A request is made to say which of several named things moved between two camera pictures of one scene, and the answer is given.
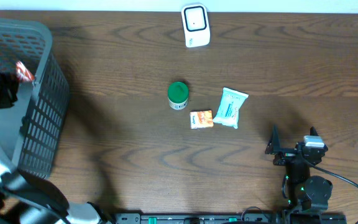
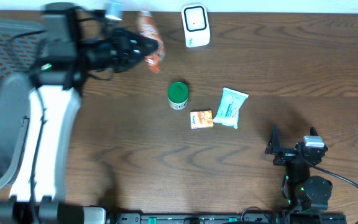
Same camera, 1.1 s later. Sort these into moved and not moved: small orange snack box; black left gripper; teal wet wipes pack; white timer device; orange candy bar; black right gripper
Moved: black left gripper; orange candy bar
Not moved: white timer device; black right gripper; small orange snack box; teal wet wipes pack
